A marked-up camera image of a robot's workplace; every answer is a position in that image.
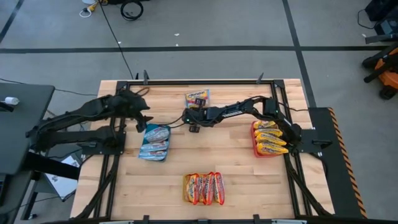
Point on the black aluminium table frame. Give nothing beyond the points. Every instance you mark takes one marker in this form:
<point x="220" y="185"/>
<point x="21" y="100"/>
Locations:
<point x="217" y="82"/>

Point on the black frame clamp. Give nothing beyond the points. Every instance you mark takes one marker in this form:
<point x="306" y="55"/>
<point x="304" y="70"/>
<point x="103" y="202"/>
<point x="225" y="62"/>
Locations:
<point x="256" y="219"/>
<point x="260" y="79"/>
<point x="145" y="219"/>
<point x="145" y="77"/>

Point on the black platform with hazard stripe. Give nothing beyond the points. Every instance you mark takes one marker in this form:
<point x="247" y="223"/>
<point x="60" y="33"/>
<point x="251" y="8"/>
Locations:
<point x="335" y="186"/>

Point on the black equipment case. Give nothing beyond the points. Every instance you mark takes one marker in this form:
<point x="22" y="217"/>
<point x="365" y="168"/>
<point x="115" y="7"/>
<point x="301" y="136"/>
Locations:
<point x="385" y="12"/>

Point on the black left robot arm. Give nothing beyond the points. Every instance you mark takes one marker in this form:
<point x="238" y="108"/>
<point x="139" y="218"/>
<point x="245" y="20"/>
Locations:
<point x="77" y="112"/>

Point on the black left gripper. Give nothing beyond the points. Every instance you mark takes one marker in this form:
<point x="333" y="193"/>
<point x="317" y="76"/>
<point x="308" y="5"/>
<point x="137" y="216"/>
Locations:
<point x="132" y="104"/>

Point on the black desk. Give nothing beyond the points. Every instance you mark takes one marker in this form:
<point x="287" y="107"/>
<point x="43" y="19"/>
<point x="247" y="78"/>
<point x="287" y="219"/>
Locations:
<point x="18" y="118"/>

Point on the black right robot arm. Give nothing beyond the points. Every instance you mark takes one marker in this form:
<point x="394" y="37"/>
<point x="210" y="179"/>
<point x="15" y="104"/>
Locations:
<point x="236" y="111"/>

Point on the white paper sheet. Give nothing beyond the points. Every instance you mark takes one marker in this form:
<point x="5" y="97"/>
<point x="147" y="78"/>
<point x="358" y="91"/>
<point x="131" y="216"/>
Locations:
<point x="62" y="183"/>

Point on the orange and black machine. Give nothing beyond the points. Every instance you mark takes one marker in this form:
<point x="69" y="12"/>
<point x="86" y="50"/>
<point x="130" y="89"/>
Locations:
<point x="388" y="74"/>

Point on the blue plastic bin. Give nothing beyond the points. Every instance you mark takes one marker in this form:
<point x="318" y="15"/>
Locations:
<point x="147" y="125"/>

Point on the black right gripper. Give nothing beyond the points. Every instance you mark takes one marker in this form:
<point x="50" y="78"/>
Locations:
<point x="199" y="116"/>

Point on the yellow power plug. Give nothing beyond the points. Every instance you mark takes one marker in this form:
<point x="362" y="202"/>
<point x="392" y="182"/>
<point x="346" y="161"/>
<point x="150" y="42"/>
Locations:
<point x="93" y="5"/>

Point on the translucent yellow plastic bin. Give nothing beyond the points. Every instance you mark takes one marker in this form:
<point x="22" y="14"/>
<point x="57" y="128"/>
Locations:
<point x="184" y="199"/>

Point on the red plastic bin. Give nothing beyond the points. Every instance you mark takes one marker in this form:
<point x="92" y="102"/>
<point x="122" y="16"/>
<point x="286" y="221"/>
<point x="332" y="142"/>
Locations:
<point x="253" y="146"/>

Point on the small black table-level camera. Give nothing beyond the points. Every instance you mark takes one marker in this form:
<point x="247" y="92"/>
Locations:
<point x="202" y="221"/>

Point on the small white bottle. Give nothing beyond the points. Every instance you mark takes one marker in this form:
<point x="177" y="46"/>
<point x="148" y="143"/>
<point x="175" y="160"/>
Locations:
<point x="11" y="100"/>

